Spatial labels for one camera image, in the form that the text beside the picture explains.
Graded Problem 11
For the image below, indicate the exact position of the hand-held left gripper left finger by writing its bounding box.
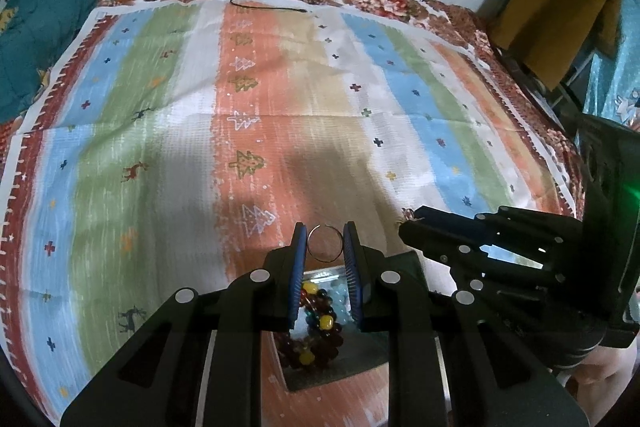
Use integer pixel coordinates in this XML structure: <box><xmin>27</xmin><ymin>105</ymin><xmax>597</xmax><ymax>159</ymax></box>
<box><xmin>60</xmin><ymin>222</ymin><xmax>307</xmax><ymax>427</ymax></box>

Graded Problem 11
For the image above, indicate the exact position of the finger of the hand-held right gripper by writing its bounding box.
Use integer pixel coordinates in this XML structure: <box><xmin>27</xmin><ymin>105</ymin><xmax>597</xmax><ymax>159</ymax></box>
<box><xmin>398</xmin><ymin>219</ymin><xmax>568</xmax><ymax>324</ymax></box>
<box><xmin>412</xmin><ymin>205</ymin><xmax>586</xmax><ymax>259</ymax></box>

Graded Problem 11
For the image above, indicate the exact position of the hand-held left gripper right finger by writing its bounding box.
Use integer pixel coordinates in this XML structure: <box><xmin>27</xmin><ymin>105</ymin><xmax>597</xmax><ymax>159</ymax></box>
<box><xmin>342</xmin><ymin>221</ymin><xmax>591</xmax><ymax>427</ymax></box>

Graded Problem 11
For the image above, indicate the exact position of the silver hoop earring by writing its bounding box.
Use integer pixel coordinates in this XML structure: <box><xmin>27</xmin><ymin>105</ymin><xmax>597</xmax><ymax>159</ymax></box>
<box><xmin>306</xmin><ymin>223</ymin><xmax>344</xmax><ymax>264</ymax></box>

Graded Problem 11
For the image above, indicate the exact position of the multicolour yellow bead bracelet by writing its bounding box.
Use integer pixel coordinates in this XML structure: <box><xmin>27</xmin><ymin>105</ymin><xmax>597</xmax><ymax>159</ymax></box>
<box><xmin>299</xmin><ymin>283</ymin><xmax>347</xmax><ymax>369</ymax></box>

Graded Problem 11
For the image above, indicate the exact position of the red bead bracelet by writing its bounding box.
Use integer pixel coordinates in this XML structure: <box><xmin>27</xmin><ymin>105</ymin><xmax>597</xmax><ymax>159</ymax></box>
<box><xmin>277</xmin><ymin>324</ymin><xmax>346</xmax><ymax>369</ymax></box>

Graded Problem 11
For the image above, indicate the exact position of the jewelry box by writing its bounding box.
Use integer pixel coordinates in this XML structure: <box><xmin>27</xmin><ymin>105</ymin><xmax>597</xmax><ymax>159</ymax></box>
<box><xmin>272</xmin><ymin>264</ymin><xmax>392</xmax><ymax>393</ymax></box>

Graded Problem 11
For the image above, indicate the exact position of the person's right forearm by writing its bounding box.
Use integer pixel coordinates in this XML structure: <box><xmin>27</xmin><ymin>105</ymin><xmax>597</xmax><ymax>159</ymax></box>
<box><xmin>570</xmin><ymin>338</ymin><xmax>640</xmax><ymax>407</ymax></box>

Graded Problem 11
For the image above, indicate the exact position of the teal patterned curtain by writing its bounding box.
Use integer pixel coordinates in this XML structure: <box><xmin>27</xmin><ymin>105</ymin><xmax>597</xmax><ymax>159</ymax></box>
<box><xmin>580</xmin><ymin>0</ymin><xmax>640</xmax><ymax>130</ymax></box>

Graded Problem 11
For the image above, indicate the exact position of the striped christmas print cloth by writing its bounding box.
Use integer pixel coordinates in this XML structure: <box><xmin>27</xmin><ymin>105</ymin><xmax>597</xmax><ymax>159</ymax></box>
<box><xmin>0</xmin><ymin>0</ymin><xmax>576</xmax><ymax>427</ymax></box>

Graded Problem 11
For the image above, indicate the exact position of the yellow cloth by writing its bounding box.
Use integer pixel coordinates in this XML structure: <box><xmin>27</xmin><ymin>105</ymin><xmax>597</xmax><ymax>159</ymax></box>
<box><xmin>486</xmin><ymin>0</ymin><xmax>625</xmax><ymax>92</ymax></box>

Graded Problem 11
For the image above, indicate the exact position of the teal cloth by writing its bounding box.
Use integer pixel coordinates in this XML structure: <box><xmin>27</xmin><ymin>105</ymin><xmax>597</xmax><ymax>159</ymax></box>
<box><xmin>0</xmin><ymin>0</ymin><xmax>104</xmax><ymax>124</ymax></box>

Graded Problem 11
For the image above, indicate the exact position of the thick black cable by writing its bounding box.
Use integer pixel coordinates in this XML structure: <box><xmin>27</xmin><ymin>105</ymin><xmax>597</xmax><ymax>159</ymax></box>
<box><xmin>229</xmin><ymin>0</ymin><xmax>309</xmax><ymax>14</ymax></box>

